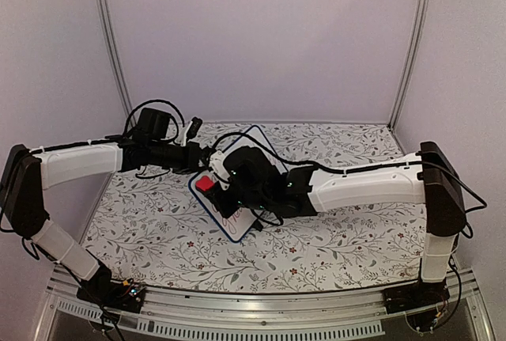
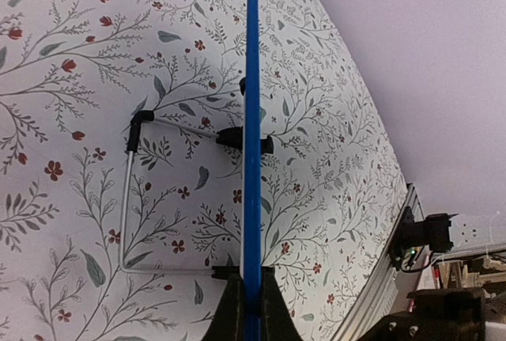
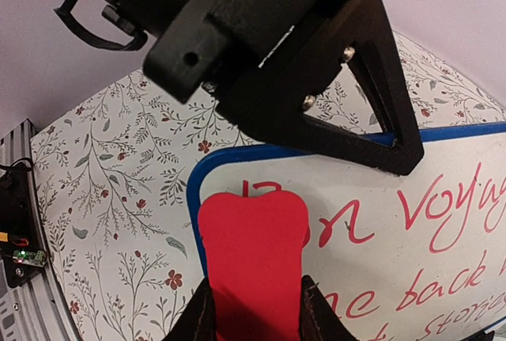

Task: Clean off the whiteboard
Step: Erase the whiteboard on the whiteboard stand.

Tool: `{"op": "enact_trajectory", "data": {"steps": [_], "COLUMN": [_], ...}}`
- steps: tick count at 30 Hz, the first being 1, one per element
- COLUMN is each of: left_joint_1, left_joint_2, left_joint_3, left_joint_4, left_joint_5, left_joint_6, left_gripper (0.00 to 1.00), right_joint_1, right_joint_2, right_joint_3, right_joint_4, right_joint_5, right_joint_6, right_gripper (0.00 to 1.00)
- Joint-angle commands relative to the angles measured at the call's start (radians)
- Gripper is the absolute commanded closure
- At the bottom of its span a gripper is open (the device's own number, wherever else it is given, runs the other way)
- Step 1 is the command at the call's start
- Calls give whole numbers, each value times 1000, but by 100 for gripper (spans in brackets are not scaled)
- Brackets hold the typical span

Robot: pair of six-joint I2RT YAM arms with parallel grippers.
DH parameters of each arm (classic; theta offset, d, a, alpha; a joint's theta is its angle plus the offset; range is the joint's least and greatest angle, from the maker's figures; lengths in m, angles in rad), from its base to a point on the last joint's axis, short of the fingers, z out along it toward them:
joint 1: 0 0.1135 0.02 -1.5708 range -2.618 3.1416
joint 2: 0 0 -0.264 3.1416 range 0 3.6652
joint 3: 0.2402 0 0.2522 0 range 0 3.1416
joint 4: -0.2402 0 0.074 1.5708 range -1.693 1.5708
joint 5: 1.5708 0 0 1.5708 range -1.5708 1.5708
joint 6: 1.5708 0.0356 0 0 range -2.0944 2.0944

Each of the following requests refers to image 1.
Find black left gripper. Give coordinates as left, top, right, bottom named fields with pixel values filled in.
left=149, top=141, right=206, bottom=176

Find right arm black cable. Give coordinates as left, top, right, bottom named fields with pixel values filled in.
left=211, top=131, right=488, bottom=235

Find left aluminium corner post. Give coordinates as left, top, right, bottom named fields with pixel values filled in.
left=96, top=0, right=136, bottom=127

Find red whiteboard eraser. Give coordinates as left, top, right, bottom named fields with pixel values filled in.
left=195, top=176, right=215, bottom=193

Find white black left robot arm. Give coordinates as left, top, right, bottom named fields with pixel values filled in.
left=1, top=108, right=202, bottom=305

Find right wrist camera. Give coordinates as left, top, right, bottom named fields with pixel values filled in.
left=209, top=151, right=230, bottom=191

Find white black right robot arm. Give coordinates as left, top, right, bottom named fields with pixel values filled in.
left=195, top=142, right=466, bottom=306

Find blue framed whiteboard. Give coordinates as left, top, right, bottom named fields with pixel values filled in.
left=188, top=125, right=276, bottom=243

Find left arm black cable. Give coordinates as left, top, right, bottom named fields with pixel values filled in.
left=104, top=99, right=187, bottom=148

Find right aluminium corner post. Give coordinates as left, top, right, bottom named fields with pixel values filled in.
left=388, top=0, right=430, bottom=132

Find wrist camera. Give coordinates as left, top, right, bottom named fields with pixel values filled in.
left=209, top=151, right=230, bottom=191
left=175, top=117, right=202, bottom=146

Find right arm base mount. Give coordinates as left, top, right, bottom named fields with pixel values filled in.
left=382, top=279, right=450, bottom=314

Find aluminium corner post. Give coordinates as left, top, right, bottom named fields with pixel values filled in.
left=96, top=0, right=136, bottom=127
left=388, top=0, right=430, bottom=132

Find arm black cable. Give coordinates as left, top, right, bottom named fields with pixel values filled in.
left=104, top=99, right=187, bottom=148
left=211, top=131, right=488, bottom=235

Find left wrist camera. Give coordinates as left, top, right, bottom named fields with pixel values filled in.
left=175, top=117, right=202, bottom=146

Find aluminium front rail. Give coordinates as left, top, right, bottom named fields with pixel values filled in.
left=34, top=269, right=496, bottom=340

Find floral patterned table mat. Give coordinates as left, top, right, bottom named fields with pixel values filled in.
left=77, top=121, right=430, bottom=294

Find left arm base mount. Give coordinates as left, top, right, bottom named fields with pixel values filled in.
left=77, top=265, right=146, bottom=313

